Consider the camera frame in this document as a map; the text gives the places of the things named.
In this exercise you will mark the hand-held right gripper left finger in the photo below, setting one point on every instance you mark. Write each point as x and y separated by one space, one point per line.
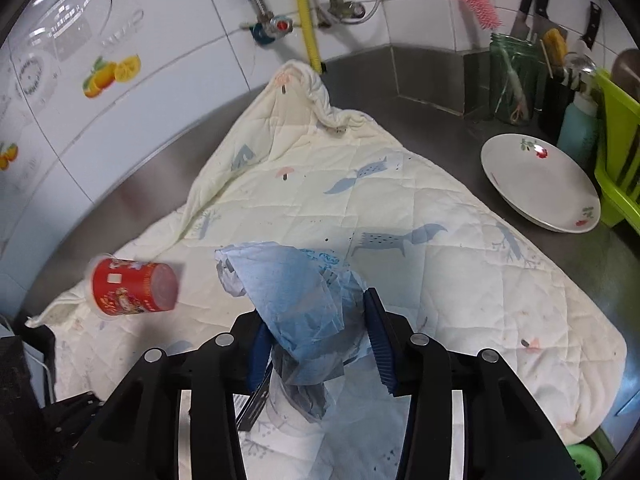
260 355

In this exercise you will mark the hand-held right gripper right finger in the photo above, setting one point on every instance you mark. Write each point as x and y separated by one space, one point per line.
382 345

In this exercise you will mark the black barcode wrapper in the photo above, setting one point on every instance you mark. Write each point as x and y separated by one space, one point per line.
252 405

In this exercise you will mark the blue plastic bag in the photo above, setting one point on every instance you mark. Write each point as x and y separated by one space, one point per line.
295 300

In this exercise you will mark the green mesh basket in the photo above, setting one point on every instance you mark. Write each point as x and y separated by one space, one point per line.
585 465

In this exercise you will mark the red paper cup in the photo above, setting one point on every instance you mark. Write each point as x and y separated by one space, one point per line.
135 287

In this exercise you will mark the printed quilted blanket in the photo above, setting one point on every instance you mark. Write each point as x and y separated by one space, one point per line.
400 200

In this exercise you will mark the white floral plate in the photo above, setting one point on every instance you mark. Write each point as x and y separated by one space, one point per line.
540 180

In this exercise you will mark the teal bottle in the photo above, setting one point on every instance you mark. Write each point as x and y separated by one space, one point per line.
577 130

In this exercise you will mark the black utensil holder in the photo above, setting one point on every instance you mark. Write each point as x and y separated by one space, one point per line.
552 105

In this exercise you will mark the green dish rack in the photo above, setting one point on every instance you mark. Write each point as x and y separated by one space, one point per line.
620 160

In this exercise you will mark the green glass jar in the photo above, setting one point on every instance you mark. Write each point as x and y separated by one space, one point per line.
517 75

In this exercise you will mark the red knob valve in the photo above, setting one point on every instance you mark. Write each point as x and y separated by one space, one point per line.
270 27

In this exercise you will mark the metal angle valve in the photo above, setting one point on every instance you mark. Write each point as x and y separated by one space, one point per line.
342 10

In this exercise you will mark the metal ladle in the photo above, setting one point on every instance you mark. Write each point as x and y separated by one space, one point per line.
582 66

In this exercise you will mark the yellow scrub brush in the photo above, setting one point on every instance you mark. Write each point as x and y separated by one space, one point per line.
555 44

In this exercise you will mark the pink bristle brush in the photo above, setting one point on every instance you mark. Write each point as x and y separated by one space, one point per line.
479 4

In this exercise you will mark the metal bowl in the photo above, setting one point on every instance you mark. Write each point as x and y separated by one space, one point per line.
627 65

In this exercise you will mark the orange fruit wall sticker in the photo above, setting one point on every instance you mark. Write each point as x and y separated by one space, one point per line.
112 76
7 156

